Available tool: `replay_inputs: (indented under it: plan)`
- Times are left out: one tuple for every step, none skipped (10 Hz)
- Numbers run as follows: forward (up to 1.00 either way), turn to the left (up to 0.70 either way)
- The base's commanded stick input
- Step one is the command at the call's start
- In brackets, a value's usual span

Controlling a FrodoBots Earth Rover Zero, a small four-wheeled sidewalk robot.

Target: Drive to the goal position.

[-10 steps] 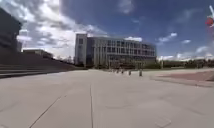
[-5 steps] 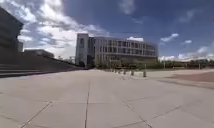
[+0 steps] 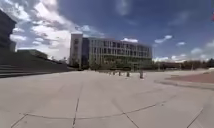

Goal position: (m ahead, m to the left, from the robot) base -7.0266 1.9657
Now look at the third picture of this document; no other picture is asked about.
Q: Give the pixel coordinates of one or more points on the pale concrete slab plaza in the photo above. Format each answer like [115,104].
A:
[95,96]

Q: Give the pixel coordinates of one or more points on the row of short bollards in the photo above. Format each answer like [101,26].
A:
[128,73]

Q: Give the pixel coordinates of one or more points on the reddish paved patch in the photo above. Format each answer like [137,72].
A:
[201,78]

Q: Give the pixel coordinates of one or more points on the wide dark stone steps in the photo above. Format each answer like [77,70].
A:
[25,65]

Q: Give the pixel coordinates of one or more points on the large glass-fronted building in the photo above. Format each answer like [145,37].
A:
[111,50]

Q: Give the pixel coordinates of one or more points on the low dark building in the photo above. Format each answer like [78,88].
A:
[34,53]

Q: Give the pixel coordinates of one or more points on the row of trees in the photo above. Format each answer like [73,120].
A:
[191,64]

